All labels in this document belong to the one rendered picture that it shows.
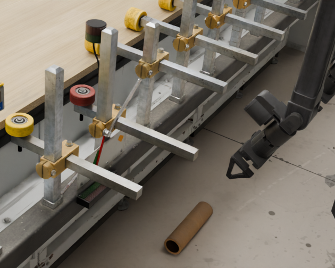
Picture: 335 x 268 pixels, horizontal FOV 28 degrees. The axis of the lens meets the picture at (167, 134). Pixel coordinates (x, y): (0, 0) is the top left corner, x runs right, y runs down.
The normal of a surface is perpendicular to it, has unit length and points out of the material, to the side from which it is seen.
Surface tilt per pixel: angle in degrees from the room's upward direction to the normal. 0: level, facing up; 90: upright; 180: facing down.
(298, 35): 90
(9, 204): 0
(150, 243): 0
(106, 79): 90
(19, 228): 0
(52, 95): 90
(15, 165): 90
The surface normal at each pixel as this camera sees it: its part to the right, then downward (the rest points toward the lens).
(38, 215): 0.11, -0.82
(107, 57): -0.50, 0.44
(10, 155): 0.86, 0.37
